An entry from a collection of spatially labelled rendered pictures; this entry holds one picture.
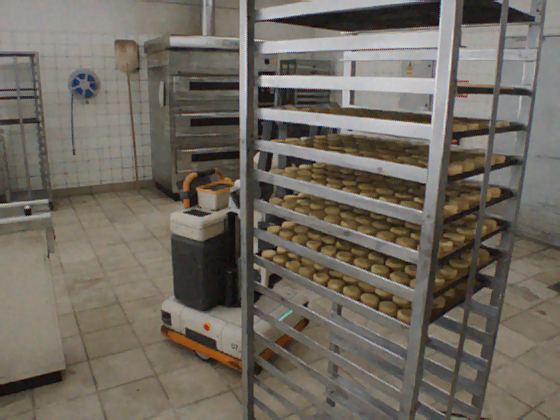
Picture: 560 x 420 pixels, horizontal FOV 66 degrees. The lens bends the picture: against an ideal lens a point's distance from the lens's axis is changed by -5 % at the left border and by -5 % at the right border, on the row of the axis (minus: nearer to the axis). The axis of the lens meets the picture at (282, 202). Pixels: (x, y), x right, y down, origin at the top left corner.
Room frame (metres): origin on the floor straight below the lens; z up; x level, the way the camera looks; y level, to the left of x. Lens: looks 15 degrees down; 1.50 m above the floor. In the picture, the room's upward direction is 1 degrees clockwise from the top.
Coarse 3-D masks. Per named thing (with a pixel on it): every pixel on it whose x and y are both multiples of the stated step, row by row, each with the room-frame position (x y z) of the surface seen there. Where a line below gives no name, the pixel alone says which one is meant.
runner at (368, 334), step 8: (336, 320) 1.58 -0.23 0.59; (344, 320) 1.56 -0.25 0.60; (352, 328) 1.52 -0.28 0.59; (360, 328) 1.50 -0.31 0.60; (368, 336) 1.46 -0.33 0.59; (376, 336) 1.44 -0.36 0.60; (384, 344) 1.41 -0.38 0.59; (392, 344) 1.39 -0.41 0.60; (400, 352) 1.36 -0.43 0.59; (424, 360) 1.29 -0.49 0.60; (424, 368) 1.27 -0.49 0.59; (432, 368) 1.26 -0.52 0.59; (440, 368) 1.25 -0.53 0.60; (448, 368) 1.23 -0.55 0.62; (440, 376) 1.22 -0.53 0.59; (448, 376) 1.22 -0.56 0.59; (464, 376) 1.18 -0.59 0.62; (464, 384) 1.18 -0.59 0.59; (472, 384) 1.16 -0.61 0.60; (480, 384) 1.14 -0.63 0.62; (472, 392) 1.14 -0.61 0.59; (480, 392) 1.14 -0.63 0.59
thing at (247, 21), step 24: (240, 0) 1.30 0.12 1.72; (240, 24) 1.30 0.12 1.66; (240, 48) 1.30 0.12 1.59; (240, 72) 1.30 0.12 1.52; (240, 96) 1.30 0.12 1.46; (240, 120) 1.30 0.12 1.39; (240, 144) 1.30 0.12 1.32; (240, 168) 1.30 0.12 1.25; (240, 192) 1.31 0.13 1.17; (240, 216) 1.31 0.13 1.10
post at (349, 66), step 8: (344, 64) 1.61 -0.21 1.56; (352, 64) 1.59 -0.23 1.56; (344, 72) 1.61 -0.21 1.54; (352, 72) 1.60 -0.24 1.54; (344, 96) 1.60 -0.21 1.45; (352, 96) 1.60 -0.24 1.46; (344, 104) 1.60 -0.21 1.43; (352, 104) 1.60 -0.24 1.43; (336, 304) 1.59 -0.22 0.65; (336, 312) 1.59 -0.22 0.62; (336, 352) 1.60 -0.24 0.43; (328, 360) 1.61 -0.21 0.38; (336, 368) 1.60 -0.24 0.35; (328, 400) 1.60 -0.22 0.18
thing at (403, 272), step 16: (288, 224) 1.35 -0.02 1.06; (288, 240) 1.25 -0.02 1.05; (304, 240) 1.21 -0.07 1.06; (320, 240) 1.25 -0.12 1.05; (336, 240) 1.22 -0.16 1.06; (336, 256) 1.10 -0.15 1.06; (352, 256) 1.09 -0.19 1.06; (368, 256) 1.10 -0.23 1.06; (384, 256) 1.10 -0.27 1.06; (464, 256) 1.10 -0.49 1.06; (480, 256) 1.12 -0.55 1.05; (384, 272) 1.00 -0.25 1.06; (400, 272) 0.99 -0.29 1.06; (416, 272) 1.00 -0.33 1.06; (448, 272) 1.00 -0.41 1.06; (464, 272) 1.04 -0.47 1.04
